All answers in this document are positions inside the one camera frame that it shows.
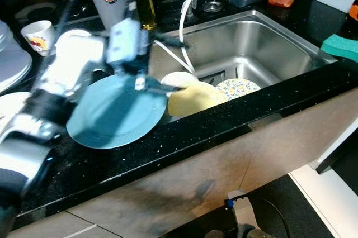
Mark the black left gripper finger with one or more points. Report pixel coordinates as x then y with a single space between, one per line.
168 40
154 88

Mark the blue plate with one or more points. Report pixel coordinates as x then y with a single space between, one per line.
114 115

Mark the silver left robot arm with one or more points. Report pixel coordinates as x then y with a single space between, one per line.
28 154

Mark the brown kitchen cabinet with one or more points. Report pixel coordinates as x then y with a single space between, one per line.
173 176

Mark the white bowl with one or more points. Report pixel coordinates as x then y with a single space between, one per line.
179 77

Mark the olive oil bottle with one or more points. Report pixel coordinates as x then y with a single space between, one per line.
144 3

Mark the round chrome counter cap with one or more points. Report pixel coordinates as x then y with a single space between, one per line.
212 6

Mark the floral patterned plate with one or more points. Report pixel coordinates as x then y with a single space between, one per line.
238 88

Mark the stainless steel sink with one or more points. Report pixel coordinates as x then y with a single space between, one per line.
263 42

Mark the white printed cup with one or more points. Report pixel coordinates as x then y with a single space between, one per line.
36 34

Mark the clear stacked plastic container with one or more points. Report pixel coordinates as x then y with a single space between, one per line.
11 59

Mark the white plate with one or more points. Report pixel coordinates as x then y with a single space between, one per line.
14 106

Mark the teal sponge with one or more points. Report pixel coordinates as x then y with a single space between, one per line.
341 48

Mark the orange plastic tool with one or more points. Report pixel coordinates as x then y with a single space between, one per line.
353 12

